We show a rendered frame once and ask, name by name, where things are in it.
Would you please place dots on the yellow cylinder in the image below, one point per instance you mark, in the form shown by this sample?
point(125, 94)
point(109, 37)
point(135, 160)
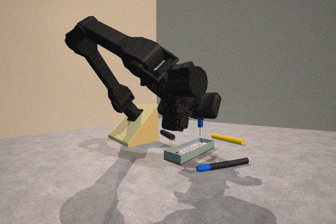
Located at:
point(229, 139)

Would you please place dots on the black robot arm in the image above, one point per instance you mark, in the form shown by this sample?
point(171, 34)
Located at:
point(140, 56)

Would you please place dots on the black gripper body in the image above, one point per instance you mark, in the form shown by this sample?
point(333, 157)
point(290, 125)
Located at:
point(207, 106)

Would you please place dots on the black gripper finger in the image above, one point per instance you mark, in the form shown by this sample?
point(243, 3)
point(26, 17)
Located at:
point(196, 115)
point(189, 114)

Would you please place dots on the black marker with blue cap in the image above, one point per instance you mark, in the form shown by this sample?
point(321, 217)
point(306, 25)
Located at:
point(223, 164)

